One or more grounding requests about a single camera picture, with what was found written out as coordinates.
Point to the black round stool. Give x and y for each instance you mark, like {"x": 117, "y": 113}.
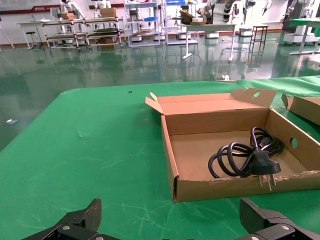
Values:
{"x": 30, "y": 33}

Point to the large brown carton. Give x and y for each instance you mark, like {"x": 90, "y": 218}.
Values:
{"x": 108, "y": 12}

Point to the white humanoid robot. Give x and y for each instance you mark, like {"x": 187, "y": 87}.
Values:
{"x": 70, "y": 6}
{"x": 103, "y": 4}
{"x": 245, "y": 32}

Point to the white workbench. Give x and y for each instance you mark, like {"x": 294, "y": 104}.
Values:
{"x": 30, "y": 23}

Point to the metal roller rack bench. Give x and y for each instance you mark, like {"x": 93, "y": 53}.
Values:
{"x": 82, "y": 21}

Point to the white shelf rack blue bins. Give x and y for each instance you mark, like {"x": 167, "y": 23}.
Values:
{"x": 143, "y": 20}

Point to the small flat brown carton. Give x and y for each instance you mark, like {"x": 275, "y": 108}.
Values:
{"x": 67, "y": 16}

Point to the white table with T legs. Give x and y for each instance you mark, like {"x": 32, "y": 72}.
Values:
{"x": 210, "y": 25}

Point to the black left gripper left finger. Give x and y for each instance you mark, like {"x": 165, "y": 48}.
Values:
{"x": 80, "y": 225}

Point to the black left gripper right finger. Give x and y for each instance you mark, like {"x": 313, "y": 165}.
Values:
{"x": 270, "y": 225}

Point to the white shelf rack blue top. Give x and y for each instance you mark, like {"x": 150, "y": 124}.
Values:
{"x": 180, "y": 3}

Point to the cardboard box with upright lid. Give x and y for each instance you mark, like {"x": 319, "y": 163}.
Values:
{"x": 305, "y": 107}

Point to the small open brown carton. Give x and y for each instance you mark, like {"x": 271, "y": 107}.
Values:
{"x": 187, "y": 16}

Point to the shallow open cardboard box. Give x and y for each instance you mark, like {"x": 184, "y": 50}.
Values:
{"x": 212, "y": 120}

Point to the green topped white table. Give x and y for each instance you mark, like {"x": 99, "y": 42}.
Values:
{"x": 305, "y": 22}

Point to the tall black metal stool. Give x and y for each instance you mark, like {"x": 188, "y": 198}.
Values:
{"x": 258, "y": 27}

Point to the green table cloth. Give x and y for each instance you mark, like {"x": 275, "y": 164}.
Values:
{"x": 75, "y": 150}

